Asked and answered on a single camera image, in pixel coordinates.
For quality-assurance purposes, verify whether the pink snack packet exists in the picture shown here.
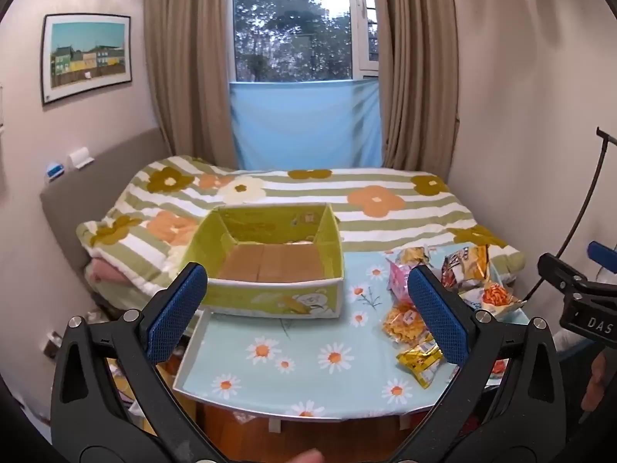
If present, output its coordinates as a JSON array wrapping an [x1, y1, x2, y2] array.
[[386, 258, 416, 306]]

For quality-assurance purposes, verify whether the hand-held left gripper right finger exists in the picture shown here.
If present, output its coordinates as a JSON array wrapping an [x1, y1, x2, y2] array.
[[400, 264, 568, 463]]

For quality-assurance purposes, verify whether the beige curtain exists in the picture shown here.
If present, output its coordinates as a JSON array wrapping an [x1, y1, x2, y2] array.
[[143, 0, 238, 171], [373, 0, 464, 175]]

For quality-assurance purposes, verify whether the daisy print tablecloth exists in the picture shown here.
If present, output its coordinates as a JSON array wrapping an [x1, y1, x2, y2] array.
[[174, 248, 528, 418]]

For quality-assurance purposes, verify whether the person's right hand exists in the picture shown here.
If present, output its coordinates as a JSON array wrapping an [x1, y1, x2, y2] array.
[[580, 350, 616, 414]]

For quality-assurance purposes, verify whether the framed wall picture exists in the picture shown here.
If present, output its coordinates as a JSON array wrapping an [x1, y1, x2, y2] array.
[[40, 13, 133, 106]]

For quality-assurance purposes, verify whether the clear waffle packet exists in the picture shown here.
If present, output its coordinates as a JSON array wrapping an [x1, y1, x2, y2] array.
[[381, 303, 431, 344]]

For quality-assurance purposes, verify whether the striped flower blanket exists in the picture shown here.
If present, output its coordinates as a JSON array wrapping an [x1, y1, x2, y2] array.
[[77, 155, 527, 301]]

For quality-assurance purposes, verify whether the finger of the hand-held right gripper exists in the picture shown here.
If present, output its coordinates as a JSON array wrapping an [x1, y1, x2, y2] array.
[[537, 252, 588, 296], [587, 241, 617, 272]]

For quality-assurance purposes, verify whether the white holder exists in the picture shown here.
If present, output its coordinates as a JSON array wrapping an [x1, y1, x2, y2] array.
[[67, 145, 94, 171]]

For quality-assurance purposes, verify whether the green cardboard box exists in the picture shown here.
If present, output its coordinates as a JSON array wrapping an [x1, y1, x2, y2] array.
[[185, 203, 346, 319]]

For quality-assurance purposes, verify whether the window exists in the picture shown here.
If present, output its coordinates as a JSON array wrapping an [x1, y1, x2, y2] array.
[[232, 0, 383, 84]]

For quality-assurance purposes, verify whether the orange chips packet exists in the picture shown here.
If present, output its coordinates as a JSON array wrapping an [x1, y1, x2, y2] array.
[[459, 282, 527, 320]]

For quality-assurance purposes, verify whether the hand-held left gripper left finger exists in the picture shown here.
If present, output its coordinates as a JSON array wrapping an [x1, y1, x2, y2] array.
[[51, 262, 215, 463]]

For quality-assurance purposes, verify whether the black gooseneck stand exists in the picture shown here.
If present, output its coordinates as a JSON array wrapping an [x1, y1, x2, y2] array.
[[523, 127, 617, 302]]

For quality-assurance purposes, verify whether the gold snack packet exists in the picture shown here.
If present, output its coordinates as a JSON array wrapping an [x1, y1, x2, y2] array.
[[394, 245, 432, 267]]

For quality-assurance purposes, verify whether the grey headboard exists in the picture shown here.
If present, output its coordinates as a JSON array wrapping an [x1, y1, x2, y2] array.
[[39, 128, 175, 310]]

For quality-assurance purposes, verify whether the light blue window cloth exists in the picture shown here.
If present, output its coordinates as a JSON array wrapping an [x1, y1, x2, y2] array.
[[228, 78, 385, 171]]

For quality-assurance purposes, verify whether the red and yellow snack packet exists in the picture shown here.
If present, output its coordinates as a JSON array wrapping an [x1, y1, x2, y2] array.
[[440, 245, 491, 292]]

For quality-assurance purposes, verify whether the pink pillow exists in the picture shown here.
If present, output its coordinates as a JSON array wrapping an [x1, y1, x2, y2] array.
[[86, 257, 148, 301]]

